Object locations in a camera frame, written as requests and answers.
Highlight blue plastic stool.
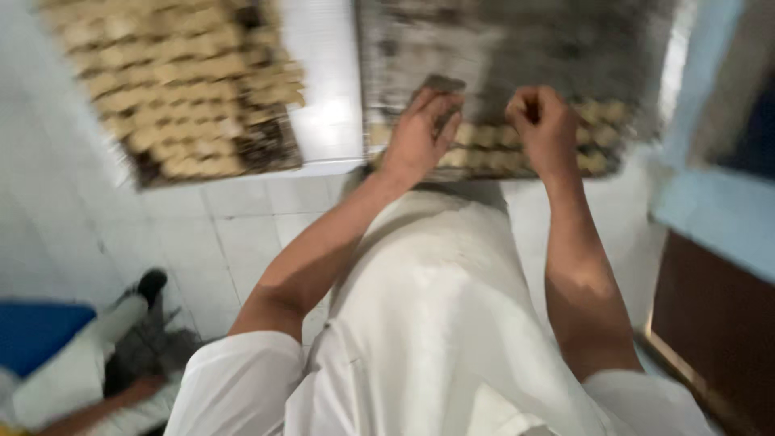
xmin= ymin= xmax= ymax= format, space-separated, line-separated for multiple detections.
xmin=0 ymin=301 xmax=98 ymax=379

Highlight person's white garment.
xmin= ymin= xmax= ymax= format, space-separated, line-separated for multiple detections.
xmin=163 ymin=188 xmax=718 ymax=436

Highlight rows of dough pieces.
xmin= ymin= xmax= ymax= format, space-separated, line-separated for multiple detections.
xmin=367 ymin=100 xmax=630 ymax=178

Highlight batch of raw dough cookies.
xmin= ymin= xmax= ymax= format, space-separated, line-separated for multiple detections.
xmin=39 ymin=0 xmax=305 ymax=179

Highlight light blue door frame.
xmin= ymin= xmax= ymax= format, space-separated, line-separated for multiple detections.
xmin=651 ymin=0 xmax=775 ymax=285

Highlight grey dough scraper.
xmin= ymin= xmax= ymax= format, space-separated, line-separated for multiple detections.
xmin=421 ymin=74 xmax=468 ymax=98

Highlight brown wooden cabinet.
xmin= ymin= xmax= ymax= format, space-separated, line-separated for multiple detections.
xmin=649 ymin=230 xmax=775 ymax=436

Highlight person's left hand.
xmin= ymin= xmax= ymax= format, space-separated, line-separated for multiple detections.
xmin=380 ymin=85 xmax=466 ymax=183

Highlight person's right hand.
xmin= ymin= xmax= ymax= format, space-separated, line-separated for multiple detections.
xmin=505 ymin=85 xmax=581 ymax=181

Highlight metal baking tray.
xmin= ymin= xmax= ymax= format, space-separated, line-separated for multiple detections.
xmin=356 ymin=0 xmax=679 ymax=182

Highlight dark baking tray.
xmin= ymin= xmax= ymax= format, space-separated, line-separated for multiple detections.
xmin=36 ymin=0 xmax=306 ymax=190

